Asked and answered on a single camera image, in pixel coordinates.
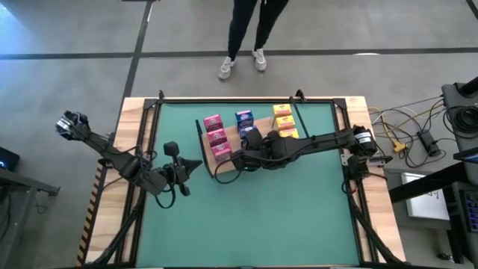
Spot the Frosted Flakes cereal box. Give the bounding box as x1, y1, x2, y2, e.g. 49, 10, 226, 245
238, 125, 258, 139
234, 109, 255, 130

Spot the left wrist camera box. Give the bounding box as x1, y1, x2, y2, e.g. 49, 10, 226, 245
163, 140, 181, 158

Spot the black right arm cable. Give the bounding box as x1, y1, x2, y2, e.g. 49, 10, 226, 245
213, 160, 244, 185

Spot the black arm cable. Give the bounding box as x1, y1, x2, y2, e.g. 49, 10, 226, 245
213, 160, 244, 185
154, 179, 177, 210

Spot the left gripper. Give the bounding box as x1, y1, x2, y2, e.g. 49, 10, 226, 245
164, 156, 204, 197

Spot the white board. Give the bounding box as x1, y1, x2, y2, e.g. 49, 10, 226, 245
401, 172, 451, 221

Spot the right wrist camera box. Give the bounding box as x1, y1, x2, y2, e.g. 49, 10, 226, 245
244, 128, 264, 149

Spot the black frame strut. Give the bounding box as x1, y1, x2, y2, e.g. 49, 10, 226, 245
89, 194, 146, 267
345, 194, 404, 267

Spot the black beam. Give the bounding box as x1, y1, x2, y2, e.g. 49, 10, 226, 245
388, 162, 478, 205

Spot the grey desk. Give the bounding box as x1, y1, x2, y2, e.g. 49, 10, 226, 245
0, 167, 60, 262

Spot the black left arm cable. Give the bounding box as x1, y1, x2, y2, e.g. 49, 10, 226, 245
154, 179, 177, 210

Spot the Raisin Bran cereal box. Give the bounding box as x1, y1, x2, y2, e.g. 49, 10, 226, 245
206, 129, 229, 147
202, 114, 224, 132
211, 141, 233, 164

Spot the person's white shoe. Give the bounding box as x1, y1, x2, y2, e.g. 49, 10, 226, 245
251, 48, 268, 72
217, 55, 238, 81

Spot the wooden shelf black wire frame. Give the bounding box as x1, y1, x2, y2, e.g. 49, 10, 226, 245
194, 99, 311, 179

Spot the grey cart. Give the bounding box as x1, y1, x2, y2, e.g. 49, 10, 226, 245
441, 81, 478, 158

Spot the yellow black hazard tape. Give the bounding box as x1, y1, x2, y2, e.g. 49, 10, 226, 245
76, 164, 108, 267

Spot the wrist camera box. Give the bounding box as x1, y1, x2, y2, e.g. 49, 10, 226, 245
244, 128, 264, 149
163, 140, 181, 158

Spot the black computer blue light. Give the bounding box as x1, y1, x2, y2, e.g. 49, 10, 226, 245
0, 146, 20, 173

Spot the teal table mat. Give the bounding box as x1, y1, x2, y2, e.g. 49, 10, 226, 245
136, 101, 361, 267

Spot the black cable coil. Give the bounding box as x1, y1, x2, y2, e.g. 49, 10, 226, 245
444, 105, 478, 135

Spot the person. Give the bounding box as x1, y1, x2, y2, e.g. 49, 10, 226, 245
217, 0, 291, 81

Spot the black power adapter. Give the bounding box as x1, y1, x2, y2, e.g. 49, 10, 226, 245
417, 129, 441, 157

